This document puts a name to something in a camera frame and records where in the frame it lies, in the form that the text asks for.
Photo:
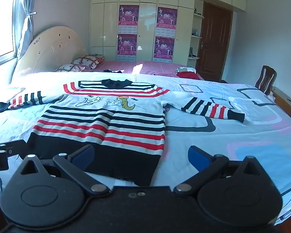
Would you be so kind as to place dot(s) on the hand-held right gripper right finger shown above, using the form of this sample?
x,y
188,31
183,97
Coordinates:
x,y
196,156

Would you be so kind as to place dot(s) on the red garment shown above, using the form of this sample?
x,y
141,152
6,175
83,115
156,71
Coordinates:
x,y
190,75

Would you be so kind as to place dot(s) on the cream wardrobe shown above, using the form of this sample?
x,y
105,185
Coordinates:
x,y
148,17

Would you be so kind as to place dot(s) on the black white striped garment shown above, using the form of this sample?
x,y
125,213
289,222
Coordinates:
x,y
184,70

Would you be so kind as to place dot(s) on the dark wooden chair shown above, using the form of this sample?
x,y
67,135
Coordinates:
x,y
265,77

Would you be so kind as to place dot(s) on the grey blue curtain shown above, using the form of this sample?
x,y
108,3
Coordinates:
x,y
24,17

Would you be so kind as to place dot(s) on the cream round headboard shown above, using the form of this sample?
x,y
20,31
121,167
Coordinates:
x,y
51,51

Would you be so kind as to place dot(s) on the dark shelf item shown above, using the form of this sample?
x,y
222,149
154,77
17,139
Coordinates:
x,y
191,51

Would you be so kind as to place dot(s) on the brown wooden door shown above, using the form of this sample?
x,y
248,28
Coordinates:
x,y
215,41

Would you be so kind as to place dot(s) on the dark clothes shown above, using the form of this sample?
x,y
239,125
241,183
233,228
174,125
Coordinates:
x,y
111,71

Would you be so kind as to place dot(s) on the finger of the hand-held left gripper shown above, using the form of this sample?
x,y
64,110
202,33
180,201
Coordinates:
x,y
14,146

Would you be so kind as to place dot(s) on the striped knit sweater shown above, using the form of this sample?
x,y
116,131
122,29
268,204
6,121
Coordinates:
x,y
99,126

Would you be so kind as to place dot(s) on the purple wall poster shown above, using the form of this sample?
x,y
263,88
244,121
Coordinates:
x,y
164,47
126,46
166,19
128,17

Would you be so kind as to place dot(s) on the blue vase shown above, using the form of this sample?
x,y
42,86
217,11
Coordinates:
x,y
196,32

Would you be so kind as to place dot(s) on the heart print pillow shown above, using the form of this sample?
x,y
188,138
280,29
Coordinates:
x,y
87,61
70,68

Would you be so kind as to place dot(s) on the wooden cabinet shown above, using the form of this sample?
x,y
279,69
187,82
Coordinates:
x,y
285,102

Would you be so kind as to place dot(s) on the pink bed sheet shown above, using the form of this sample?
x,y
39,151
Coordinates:
x,y
155,66

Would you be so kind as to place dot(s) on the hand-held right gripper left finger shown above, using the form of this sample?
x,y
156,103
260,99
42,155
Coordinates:
x,y
86,154

